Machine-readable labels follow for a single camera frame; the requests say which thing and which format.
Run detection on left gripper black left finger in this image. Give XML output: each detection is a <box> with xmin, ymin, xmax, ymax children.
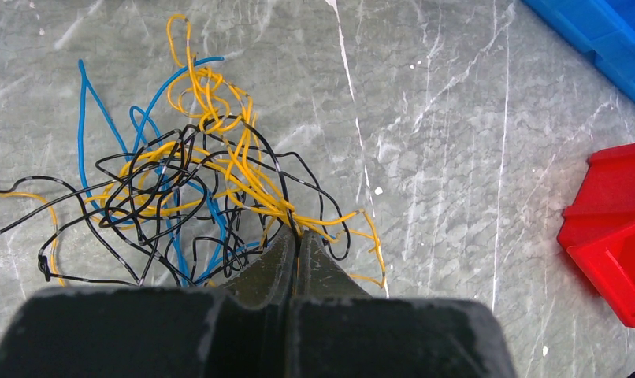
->
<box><xmin>0</xmin><ymin>228</ymin><xmax>297</xmax><ymax>377</ymax></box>

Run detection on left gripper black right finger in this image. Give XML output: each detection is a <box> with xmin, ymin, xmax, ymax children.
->
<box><xmin>286</xmin><ymin>232</ymin><xmax>516</xmax><ymax>377</ymax></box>

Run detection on blue yellow black cables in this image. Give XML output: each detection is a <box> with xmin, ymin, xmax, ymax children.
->
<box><xmin>0</xmin><ymin>13</ymin><xmax>388</xmax><ymax>289</ymax></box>

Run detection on red plastic bin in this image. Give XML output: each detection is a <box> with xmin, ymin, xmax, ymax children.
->
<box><xmin>557</xmin><ymin>143</ymin><xmax>635</xmax><ymax>328</ymax></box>

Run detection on blue divided plastic bin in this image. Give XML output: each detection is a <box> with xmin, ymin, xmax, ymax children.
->
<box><xmin>525</xmin><ymin>1</ymin><xmax>635</xmax><ymax>103</ymax></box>

